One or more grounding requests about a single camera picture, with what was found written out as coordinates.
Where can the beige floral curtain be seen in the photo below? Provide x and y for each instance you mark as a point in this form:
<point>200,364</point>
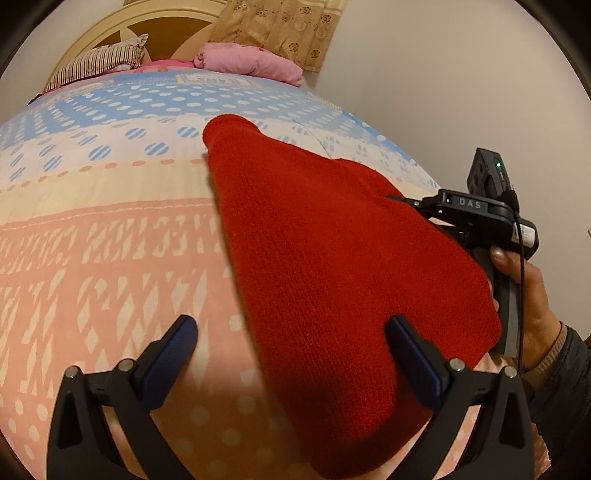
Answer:
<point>286,27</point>

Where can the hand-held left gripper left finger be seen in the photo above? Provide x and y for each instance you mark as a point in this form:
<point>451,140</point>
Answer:
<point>171,355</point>

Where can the person's right hand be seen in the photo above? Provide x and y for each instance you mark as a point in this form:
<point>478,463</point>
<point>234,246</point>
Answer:
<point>535,304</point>

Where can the patterned pastel quilt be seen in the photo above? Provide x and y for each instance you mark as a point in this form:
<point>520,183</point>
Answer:
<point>115,230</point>

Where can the pink pillow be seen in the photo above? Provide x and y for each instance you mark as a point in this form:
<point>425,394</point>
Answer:
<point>166,64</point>
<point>249,60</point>

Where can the red knit sweater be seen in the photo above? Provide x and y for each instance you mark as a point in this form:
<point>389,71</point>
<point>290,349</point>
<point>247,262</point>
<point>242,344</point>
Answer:
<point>323,254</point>

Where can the person's right forearm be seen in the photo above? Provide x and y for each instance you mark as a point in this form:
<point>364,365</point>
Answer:
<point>563,392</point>

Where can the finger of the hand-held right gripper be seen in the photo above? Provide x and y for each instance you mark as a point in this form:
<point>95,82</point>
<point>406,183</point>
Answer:
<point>408,200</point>

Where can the striped pillow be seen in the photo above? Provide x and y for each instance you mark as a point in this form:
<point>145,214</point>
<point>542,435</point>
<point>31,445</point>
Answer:
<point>101,60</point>

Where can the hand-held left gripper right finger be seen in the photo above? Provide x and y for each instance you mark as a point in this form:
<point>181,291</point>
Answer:
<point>415,364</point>

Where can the cream wooden headboard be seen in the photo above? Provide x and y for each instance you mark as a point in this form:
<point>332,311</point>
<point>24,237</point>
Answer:
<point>106,25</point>

